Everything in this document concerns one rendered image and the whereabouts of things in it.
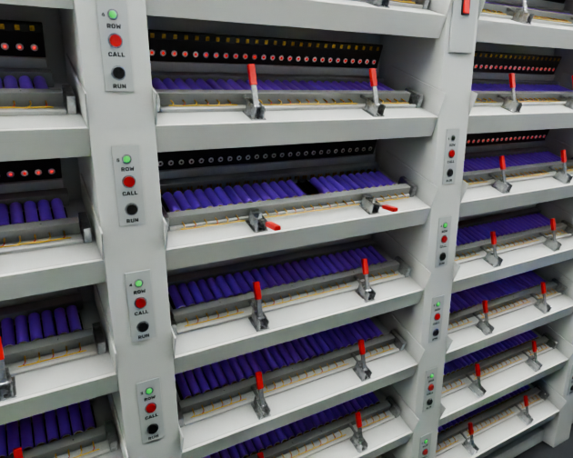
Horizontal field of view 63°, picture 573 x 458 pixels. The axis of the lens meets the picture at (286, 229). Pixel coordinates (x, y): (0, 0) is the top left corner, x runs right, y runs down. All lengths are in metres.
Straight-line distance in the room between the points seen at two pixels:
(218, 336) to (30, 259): 0.35
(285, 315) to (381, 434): 0.49
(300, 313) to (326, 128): 0.38
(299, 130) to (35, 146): 0.43
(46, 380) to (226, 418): 0.36
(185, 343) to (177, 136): 0.37
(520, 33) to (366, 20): 0.45
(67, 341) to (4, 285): 0.16
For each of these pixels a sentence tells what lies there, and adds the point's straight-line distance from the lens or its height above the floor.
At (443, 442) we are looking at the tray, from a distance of 1.62.
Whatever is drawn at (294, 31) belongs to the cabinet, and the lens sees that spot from 1.09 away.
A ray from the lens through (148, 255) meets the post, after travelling 0.79.
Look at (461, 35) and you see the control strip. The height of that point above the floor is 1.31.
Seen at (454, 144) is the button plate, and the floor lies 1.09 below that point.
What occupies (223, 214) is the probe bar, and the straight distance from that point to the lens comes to 0.86.
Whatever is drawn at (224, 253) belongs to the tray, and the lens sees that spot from 0.84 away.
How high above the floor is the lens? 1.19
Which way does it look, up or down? 16 degrees down
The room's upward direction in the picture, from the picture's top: straight up
